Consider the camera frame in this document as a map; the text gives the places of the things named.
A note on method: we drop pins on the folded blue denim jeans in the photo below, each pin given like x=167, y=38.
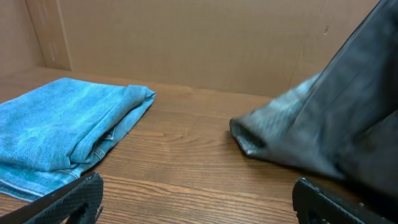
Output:
x=52, y=134

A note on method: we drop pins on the grey shorts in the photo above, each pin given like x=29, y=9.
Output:
x=342, y=122

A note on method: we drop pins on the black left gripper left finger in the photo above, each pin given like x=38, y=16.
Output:
x=77, y=202

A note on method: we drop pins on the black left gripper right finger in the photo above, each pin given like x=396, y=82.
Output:
x=316, y=205

